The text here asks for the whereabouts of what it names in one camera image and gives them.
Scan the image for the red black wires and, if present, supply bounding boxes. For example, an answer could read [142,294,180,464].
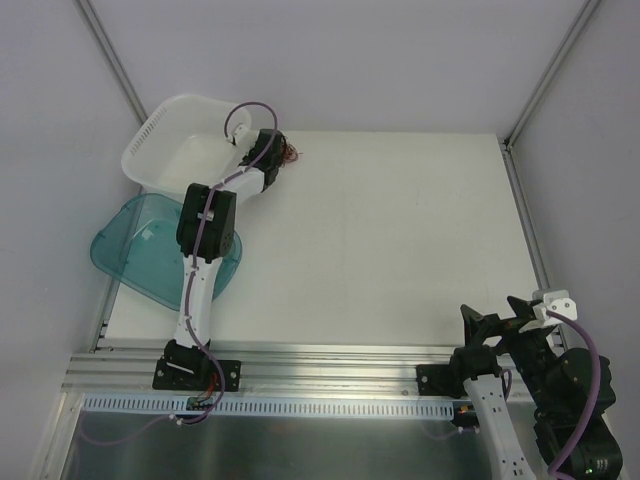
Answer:
[279,134,306,166]

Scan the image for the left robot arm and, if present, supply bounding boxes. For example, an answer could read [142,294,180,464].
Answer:
[152,128,289,392]

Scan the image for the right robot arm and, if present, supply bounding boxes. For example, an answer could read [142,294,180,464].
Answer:
[448,290,623,479]

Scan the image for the white plastic basket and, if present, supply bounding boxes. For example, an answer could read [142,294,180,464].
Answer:
[121,94,256,202]

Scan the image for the teal transparent plastic bin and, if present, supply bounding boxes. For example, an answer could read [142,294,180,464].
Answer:
[88,192,245,312]

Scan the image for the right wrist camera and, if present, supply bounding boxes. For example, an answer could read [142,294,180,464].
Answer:
[519,290,578,333]

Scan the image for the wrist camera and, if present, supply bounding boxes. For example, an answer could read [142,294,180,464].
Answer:
[519,290,578,333]
[227,123,250,146]

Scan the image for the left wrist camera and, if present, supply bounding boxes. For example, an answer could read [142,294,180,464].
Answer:
[227,123,250,146]

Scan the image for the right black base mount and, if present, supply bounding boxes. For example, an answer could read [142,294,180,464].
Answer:
[415,364,466,399]

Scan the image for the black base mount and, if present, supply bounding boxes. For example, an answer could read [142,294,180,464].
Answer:
[415,364,466,399]
[151,358,242,392]

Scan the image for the aluminium rail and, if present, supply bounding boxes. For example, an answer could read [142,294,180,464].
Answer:
[62,339,454,400]

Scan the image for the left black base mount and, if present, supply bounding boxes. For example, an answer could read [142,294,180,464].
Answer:
[151,358,242,392]

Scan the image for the left aluminium frame post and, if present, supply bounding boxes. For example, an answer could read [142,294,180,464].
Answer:
[73,0,148,125]

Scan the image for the aluminium frame post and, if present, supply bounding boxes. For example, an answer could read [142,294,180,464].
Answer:
[502,0,604,151]
[73,0,148,125]

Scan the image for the right aluminium frame post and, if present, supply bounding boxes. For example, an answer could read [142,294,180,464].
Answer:
[502,0,604,151]

